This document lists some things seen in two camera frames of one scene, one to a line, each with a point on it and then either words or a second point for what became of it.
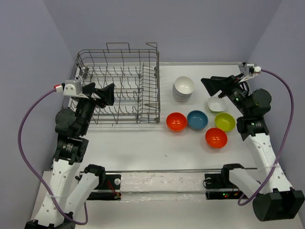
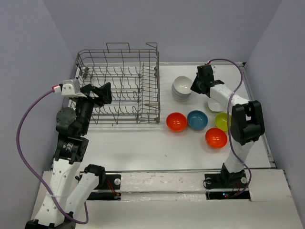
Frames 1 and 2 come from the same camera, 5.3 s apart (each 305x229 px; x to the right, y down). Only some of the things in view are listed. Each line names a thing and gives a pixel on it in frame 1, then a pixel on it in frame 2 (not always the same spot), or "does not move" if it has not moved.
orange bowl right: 216,138 does not move
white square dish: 216,104 does not move
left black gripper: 106,94 does not move
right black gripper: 215,83 -> 194,87
